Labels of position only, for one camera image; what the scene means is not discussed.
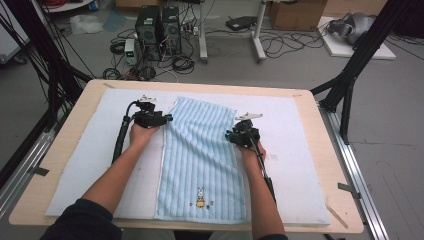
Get white floor board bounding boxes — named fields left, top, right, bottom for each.
left=317, top=16, right=397, bottom=61

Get grey headset device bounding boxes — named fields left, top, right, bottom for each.
left=327, top=12, right=376, bottom=46

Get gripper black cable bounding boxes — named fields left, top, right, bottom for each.
left=111, top=99, right=141, bottom=165
left=248, top=128, right=278, bottom=205

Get clear plastic bag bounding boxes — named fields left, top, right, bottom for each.
left=69, top=13, right=105, bottom=36

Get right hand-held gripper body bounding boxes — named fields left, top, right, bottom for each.
left=231, top=112, right=263, bottom=149

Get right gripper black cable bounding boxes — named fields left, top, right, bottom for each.
left=248, top=128, right=278, bottom=205

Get person's dark right sleeve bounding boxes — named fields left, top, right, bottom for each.
left=258, top=233, right=290, bottom=240

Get person's right hand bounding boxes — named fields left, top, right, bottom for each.
left=238, top=141, right=267, bottom=168

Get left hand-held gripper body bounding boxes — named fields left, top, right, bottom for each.
left=132, top=94, right=165, bottom=129

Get person's dark sleeve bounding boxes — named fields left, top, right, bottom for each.
left=39, top=198, right=124, bottom=240
left=258, top=233, right=290, bottom=240

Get white foam mat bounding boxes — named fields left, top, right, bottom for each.
left=45, top=88, right=332, bottom=226

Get thin wooden stick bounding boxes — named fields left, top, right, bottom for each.
left=324, top=203, right=350, bottom=230

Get brown cardboard box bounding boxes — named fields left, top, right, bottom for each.
left=268, top=0, right=328, bottom=32

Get white power supply box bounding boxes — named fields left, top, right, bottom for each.
left=123, top=38, right=137, bottom=66

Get white desk leg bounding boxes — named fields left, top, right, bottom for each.
left=197, top=0, right=210, bottom=64
left=251, top=0, right=268, bottom=63

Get tangled black floor cables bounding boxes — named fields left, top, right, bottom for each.
left=259, top=28, right=330, bottom=60

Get blue striped towel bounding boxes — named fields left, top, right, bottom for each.
left=153, top=96, right=248, bottom=225

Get aluminium rail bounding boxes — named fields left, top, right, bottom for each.
left=319, top=106, right=390, bottom=240
left=0, top=129, right=57, bottom=218

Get person's left hand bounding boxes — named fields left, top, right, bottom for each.
left=129, top=123, right=161, bottom=151

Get large black computer tower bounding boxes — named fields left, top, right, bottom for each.
left=134, top=4, right=163, bottom=62

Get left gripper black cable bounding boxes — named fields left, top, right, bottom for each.
left=111, top=99, right=141, bottom=165

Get black tape piece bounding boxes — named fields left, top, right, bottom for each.
left=28, top=166, right=50, bottom=177

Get black cable coil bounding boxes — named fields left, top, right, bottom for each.
left=171, top=54, right=196, bottom=75

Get black metal frame stand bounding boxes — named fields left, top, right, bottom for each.
left=0, top=0, right=95, bottom=132
left=309, top=0, right=414, bottom=145

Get person's dark left sleeve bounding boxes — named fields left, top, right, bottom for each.
left=39, top=198, right=124, bottom=240

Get black flat device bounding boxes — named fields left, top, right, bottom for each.
left=225, top=15, right=258, bottom=32

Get slim black computer tower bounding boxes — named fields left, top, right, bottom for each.
left=161, top=5, right=183, bottom=56

